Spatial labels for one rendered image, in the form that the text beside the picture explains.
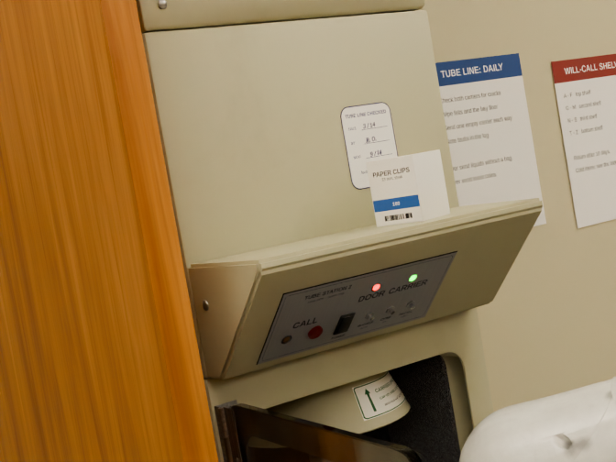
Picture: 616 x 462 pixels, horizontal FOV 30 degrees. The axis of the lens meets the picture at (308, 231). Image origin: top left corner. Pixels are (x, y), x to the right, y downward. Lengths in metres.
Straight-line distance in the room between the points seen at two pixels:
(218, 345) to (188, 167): 0.16
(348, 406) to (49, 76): 0.42
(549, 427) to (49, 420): 0.50
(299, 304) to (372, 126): 0.23
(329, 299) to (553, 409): 0.22
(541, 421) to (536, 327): 1.01
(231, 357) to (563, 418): 0.28
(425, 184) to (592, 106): 0.98
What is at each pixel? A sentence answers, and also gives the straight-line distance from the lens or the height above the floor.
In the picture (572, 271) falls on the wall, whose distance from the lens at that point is 1.92.
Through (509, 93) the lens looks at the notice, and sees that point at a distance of 1.85.
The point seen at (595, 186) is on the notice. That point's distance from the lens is 1.97.
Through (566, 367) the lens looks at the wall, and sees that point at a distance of 1.91.
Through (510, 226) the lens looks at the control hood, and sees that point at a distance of 1.07.
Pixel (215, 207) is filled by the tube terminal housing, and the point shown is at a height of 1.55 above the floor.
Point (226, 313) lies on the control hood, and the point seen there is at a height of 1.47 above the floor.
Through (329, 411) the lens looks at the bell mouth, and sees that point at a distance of 1.11.
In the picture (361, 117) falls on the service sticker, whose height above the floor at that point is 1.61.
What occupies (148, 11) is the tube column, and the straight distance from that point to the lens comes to 1.00.
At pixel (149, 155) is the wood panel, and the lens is 0.88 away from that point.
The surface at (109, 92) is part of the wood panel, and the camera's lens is 0.88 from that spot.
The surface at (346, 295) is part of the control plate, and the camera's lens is 0.98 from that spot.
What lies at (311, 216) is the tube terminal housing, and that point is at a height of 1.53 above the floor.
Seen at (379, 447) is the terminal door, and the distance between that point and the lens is 0.76.
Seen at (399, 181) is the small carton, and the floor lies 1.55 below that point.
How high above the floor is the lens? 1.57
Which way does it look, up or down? 3 degrees down
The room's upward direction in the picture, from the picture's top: 10 degrees counter-clockwise
